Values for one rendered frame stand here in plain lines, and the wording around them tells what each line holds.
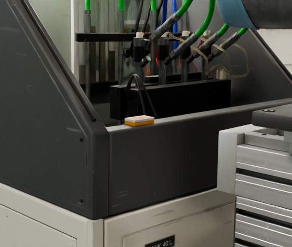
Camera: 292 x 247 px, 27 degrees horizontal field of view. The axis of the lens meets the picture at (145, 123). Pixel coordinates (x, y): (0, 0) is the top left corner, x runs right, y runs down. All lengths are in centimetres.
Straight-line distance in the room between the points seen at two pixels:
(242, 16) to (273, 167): 21
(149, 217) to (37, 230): 23
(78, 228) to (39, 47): 35
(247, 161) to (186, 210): 43
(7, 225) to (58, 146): 29
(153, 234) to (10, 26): 50
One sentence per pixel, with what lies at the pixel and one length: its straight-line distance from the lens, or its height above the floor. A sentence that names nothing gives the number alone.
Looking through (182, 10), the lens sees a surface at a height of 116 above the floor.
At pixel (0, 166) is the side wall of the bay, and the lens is 136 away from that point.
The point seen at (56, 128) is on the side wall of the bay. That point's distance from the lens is 116.
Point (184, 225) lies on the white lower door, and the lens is 129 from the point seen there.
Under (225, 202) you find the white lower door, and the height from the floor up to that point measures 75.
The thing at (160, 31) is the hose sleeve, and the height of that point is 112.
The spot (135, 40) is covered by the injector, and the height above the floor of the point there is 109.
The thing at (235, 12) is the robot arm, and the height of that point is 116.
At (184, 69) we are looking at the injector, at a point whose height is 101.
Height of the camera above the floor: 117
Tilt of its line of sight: 11 degrees down
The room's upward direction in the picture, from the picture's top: 1 degrees clockwise
